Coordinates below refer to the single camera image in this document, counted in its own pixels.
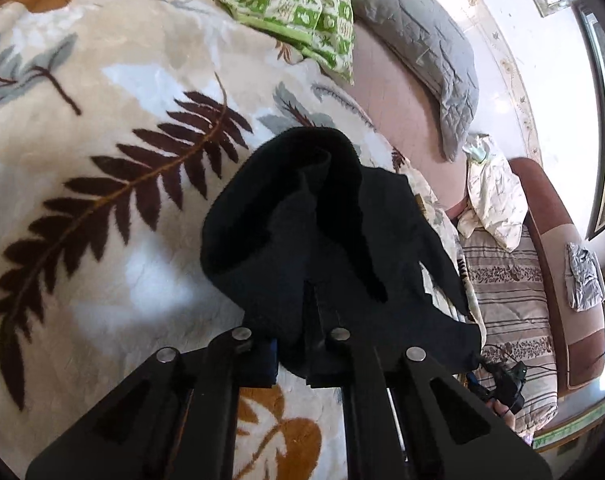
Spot pink bed sheet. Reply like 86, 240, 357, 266
345, 24, 467, 218

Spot grey quilted pillow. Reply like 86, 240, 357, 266
351, 0, 479, 162

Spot grey white folded cloth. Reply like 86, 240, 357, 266
565, 243, 605, 312

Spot black pants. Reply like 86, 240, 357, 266
200, 127, 481, 378

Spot striped floral bedspread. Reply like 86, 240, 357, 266
462, 229, 558, 440

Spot black handheld device with cable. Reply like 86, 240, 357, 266
465, 344, 551, 415

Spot leaf print fleece blanket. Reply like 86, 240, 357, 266
0, 0, 457, 477

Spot cream floral pillow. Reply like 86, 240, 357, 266
457, 133, 528, 252

